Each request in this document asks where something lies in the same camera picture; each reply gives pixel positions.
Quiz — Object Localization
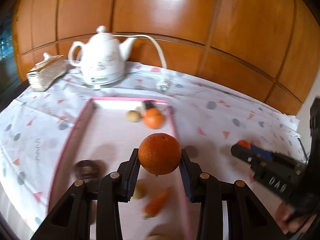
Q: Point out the white power cable with plug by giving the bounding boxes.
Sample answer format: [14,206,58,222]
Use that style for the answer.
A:
[114,34,171,92]

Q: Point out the person's right hand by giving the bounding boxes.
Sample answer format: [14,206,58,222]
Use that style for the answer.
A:
[275,200,309,234]

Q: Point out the pale beige fruit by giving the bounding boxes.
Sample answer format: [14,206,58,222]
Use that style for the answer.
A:
[147,226,173,240]

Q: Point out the gold woven tissue box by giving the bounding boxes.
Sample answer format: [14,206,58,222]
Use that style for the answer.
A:
[26,52,67,92]

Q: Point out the pale yellow round fruit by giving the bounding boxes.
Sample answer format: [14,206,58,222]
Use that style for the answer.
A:
[133,180,148,200]

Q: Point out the pink-edged rectangular tray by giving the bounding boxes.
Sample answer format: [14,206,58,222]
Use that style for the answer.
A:
[47,97,193,240]

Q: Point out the small tan round fruit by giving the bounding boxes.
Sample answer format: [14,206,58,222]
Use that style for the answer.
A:
[126,110,141,123]

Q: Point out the dark brown hairy round fruit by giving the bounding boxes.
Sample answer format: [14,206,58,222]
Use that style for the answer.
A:
[75,159,107,180]

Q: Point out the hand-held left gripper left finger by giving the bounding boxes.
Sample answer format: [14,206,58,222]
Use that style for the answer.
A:
[31,149,139,240]

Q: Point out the white ceramic electric kettle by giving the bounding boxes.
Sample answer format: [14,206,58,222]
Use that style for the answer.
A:
[68,26,137,82]

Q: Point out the orange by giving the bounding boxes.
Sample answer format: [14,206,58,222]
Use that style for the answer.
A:
[143,108,164,130]
[138,133,182,175]

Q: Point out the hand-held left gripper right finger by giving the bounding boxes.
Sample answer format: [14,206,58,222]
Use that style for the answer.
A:
[180,149,288,240]

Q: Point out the silver kettle base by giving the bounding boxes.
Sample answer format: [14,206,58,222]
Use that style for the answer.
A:
[84,76,125,89]

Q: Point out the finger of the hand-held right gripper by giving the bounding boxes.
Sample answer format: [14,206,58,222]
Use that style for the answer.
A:
[250,145,304,167]
[230,144,262,172]

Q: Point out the orange carrot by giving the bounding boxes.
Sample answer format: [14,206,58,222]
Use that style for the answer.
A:
[143,187,173,218]

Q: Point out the white patterned tablecloth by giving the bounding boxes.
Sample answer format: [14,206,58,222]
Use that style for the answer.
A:
[0,60,309,233]

